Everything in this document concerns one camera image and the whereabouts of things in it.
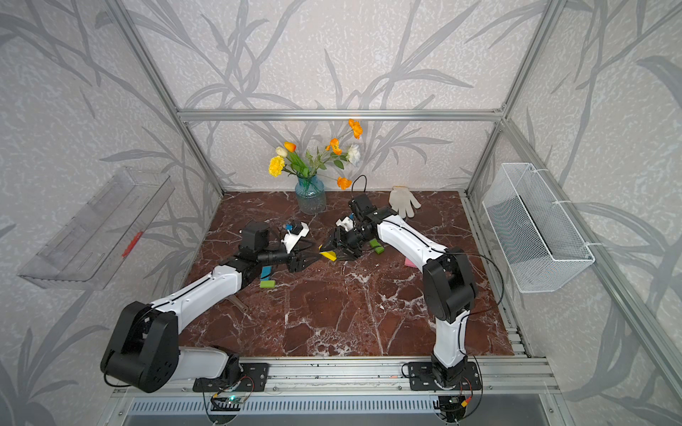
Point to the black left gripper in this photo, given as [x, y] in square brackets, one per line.
[297, 264]

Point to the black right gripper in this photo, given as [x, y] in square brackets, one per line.
[337, 238]

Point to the teal block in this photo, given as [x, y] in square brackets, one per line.
[266, 273]

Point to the lime green block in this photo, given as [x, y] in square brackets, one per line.
[267, 284]

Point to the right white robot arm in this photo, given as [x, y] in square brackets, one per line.
[449, 284]

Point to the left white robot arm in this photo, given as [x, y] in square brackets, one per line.
[144, 350]

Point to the blue glass vase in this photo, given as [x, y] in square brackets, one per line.
[311, 195]

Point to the pink block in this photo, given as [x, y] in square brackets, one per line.
[409, 262]

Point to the white work glove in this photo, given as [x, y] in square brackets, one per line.
[402, 200]

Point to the artificial flower bouquet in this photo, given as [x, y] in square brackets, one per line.
[306, 166]

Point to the left green-lit circuit board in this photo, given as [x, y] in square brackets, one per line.
[231, 403]

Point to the right circuit board with connector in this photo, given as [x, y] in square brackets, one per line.
[451, 409]

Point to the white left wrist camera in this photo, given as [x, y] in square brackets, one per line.
[295, 231]

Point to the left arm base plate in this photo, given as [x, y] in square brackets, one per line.
[245, 377]

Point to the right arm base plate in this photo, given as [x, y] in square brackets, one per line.
[431, 376]

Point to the clear plastic wall shelf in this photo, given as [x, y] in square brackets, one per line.
[88, 251]

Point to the white wire mesh basket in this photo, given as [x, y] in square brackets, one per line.
[540, 243]

